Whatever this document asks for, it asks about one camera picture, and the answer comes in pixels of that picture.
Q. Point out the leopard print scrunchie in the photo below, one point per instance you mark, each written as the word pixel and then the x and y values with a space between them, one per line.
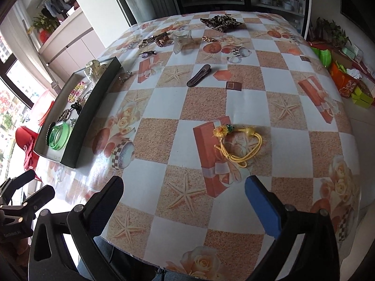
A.
pixel 221 22

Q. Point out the small gold brown barrette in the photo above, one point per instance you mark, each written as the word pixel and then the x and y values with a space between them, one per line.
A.
pixel 207 39

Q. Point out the bright green bag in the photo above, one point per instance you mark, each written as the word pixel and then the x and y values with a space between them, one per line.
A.
pixel 321 57

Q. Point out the checkered printed tablecloth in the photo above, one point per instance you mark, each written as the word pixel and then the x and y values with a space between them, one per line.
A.
pixel 234 93

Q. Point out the white polka dot bow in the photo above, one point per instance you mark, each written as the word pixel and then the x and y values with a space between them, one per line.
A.
pixel 93 68

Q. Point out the pale green box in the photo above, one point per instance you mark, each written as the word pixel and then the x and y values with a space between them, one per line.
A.
pixel 353 52

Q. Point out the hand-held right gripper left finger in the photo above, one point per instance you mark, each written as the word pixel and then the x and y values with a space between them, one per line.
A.
pixel 108 193

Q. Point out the small purple hair clip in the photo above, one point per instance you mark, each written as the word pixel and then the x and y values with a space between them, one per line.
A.
pixel 148 53

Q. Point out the black rhinestone hair clip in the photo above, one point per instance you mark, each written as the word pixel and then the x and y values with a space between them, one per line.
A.
pixel 47 136

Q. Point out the green bangle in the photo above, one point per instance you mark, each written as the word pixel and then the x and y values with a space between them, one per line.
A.
pixel 52 140

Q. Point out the window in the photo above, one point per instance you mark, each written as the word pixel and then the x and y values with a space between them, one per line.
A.
pixel 14 99

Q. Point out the hanging clothes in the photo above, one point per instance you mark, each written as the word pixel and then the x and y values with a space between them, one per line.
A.
pixel 58 3

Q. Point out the white low cabinet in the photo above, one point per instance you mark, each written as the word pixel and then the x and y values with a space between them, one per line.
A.
pixel 85 46

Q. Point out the dark wall board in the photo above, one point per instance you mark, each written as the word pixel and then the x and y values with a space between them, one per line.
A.
pixel 359 8

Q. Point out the small silver hair clip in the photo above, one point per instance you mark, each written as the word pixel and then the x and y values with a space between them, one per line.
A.
pixel 124 77

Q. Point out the bronze metal hair clip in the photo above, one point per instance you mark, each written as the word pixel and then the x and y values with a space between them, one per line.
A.
pixel 148 41

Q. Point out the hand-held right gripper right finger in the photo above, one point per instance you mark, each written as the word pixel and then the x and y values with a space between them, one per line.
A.
pixel 263 207

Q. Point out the potted plant with red pot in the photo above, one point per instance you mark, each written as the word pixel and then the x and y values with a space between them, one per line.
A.
pixel 44 26

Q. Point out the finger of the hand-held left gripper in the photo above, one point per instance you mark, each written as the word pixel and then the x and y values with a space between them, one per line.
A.
pixel 20 181
pixel 41 199

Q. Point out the red plastic stool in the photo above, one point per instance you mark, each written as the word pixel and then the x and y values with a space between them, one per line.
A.
pixel 25 140

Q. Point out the black claw clip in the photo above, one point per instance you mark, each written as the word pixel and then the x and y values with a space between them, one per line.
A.
pixel 76 107

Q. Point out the pink translucent basin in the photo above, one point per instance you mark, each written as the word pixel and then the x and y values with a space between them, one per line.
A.
pixel 44 105

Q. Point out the lime green boxes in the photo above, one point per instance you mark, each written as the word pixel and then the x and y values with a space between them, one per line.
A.
pixel 362 97

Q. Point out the clear claw clip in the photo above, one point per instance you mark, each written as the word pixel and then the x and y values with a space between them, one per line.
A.
pixel 181 41

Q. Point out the orange gift bag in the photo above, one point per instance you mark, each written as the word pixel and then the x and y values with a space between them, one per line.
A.
pixel 344 82

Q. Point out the long brown hair clip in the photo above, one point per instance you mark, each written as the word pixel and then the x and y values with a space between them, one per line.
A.
pixel 199 74

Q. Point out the green leafy houseplant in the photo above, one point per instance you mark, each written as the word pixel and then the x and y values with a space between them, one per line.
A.
pixel 331 32

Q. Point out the dark green jewelry tray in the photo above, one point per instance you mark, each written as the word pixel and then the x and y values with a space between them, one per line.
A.
pixel 88 117

